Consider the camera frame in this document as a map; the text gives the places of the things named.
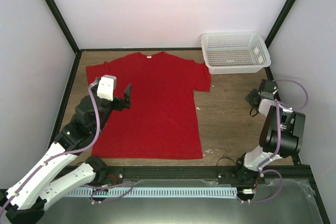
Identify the red t-shirt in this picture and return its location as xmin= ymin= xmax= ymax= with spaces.
xmin=86 ymin=52 xmax=211 ymax=159

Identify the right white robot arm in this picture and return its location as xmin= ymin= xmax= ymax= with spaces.
xmin=233 ymin=79 xmax=306 ymax=184

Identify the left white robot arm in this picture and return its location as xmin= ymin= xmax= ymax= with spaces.
xmin=1 ymin=81 xmax=131 ymax=223

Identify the white plastic basket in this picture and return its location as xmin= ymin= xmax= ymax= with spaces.
xmin=201 ymin=32 xmax=271 ymax=74

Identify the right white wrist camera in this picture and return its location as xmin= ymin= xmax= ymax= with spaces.
xmin=258 ymin=99 xmax=275 ymax=116

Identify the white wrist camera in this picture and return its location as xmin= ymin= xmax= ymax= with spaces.
xmin=97 ymin=74 xmax=117 ymax=101
xmin=258 ymin=99 xmax=275 ymax=116

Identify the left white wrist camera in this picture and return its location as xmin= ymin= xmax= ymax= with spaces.
xmin=97 ymin=74 xmax=117 ymax=101

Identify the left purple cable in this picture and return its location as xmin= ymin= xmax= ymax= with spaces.
xmin=0 ymin=83 xmax=102 ymax=217

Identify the purple cable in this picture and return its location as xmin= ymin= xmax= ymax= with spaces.
xmin=249 ymin=78 xmax=309 ymax=204
xmin=0 ymin=83 xmax=102 ymax=217

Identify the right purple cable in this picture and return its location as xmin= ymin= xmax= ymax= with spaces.
xmin=249 ymin=78 xmax=309 ymax=204

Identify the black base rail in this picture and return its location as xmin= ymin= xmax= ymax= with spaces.
xmin=89 ymin=165 xmax=314 ymax=186

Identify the light blue cable duct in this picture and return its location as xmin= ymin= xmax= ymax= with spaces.
xmin=65 ymin=186 xmax=238 ymax=198

